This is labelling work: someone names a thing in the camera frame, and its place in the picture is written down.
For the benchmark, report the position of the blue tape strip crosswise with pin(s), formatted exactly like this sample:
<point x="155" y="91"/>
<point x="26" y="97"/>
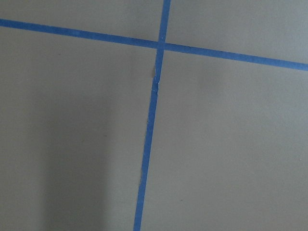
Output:
<point x="152" y="44"/>

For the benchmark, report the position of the blue tape strip lengthwise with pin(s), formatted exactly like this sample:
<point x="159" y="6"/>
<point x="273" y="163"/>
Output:
<point x="151" y="115"/>

